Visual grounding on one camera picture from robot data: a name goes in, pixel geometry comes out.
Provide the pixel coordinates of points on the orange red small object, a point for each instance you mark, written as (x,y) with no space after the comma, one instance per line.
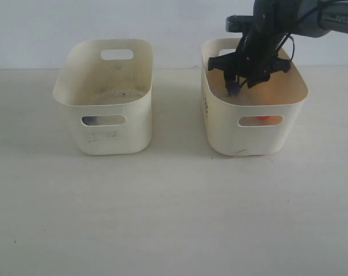
(263,117)

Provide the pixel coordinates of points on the cream plastic bin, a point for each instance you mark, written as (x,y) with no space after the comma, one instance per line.
(231,123)
(111,79)

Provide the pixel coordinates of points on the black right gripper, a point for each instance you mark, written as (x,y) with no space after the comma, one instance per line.
(253,61)

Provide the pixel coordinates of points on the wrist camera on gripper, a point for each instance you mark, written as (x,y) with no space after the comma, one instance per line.
(238,24)

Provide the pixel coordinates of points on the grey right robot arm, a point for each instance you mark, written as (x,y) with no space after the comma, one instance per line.
(266,30)

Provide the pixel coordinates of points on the grey small object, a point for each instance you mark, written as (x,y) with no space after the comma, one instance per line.
(90,120)

